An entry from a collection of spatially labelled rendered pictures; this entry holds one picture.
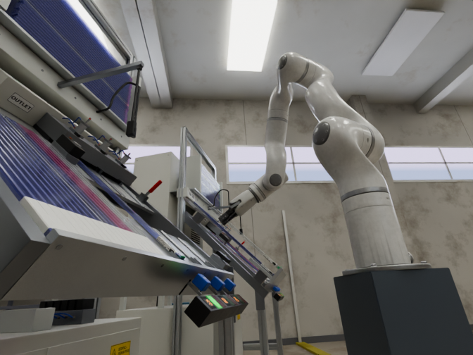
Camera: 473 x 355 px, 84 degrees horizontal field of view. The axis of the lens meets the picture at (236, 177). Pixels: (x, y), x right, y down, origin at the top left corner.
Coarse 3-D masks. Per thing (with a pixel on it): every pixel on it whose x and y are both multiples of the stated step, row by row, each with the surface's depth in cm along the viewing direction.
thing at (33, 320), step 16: (0, 0) 69; (80, 0) 113; (0, 16) 70; (96, 16) 120; (16, 32) 75; (112, 32) 128; (32, 48) 79; (48, 64) 85; (112, 112) 109; (128, 112) 125; (48, 304) 75; (64, 304) 74; (80, 304) 73; (0, 320) 58; (16, 320) 57; (32, 320) 56; (48, 320) 60; (64, 320) 72; (80, 320) 71
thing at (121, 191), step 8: (0, 112) 65; (8, 112) 73; (16, 120) 70; (32, 128) 76; (80, 168) 73; (88, 176) 71; (104, 176) 91; (96, 184) 72; (112, 184) 86; (104, 192) 91; (120, 192) 84; (128, 192) 96; (112, 200) 88; (128, 200) 85; (136, 200) 92; (144, 208) 93
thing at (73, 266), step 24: (72, 240) 26; (96, 240) 29; (48, 264) 25; (72, 264) 27; (96, 264) 30; (120, 264) 34; (144, 264) 38; (168, 264) 44; (192, 264) 53; (24, 288) 24; (48, 288) 27; (72, 288) 29; (96, 288) 33; (120, 288) 37; (144, 288) 42; (168, 288) 49
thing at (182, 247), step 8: (136, 224) 61; (144, 232) 59; (160, 232) 72; (152, 240) 58; (168, 240) 70; (176, 240) 79; (160, 248) 57; (176, 248) 69; (184, 248) 77; (192, 248) 87; (176, 256) 57; (192, 256) 74; (200, 256) 81; (200, 264) 69; (208, 264) 77
